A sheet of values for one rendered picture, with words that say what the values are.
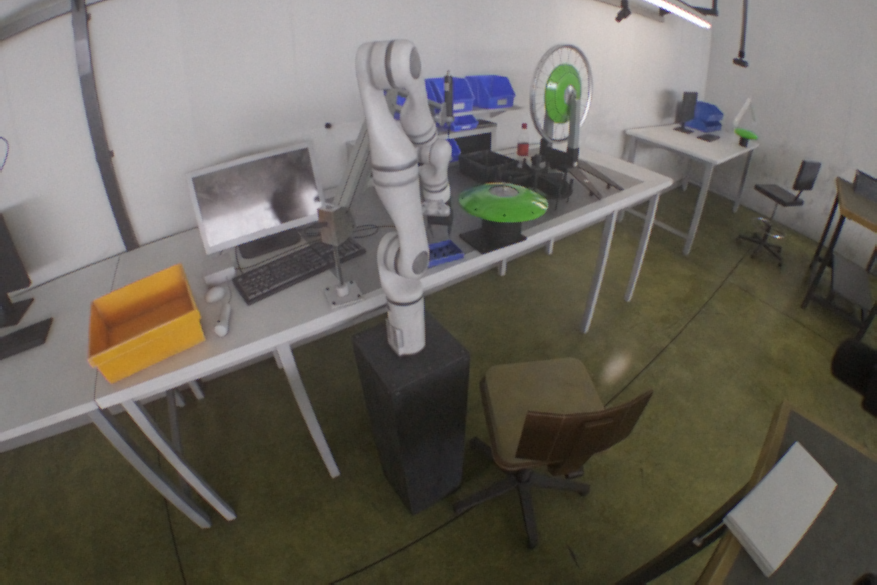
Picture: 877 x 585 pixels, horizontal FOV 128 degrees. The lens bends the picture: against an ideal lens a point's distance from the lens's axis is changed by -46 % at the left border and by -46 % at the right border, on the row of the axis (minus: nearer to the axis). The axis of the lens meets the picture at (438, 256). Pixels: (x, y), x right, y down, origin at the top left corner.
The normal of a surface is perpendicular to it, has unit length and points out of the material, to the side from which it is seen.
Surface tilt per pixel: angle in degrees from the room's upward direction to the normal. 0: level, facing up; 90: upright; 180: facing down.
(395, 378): 0
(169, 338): 94
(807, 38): 90
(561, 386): 0
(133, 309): 86
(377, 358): 0
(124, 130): 90
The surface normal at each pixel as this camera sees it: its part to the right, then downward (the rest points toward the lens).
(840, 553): -0.01, -0.85
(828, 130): -0.83, 0.30
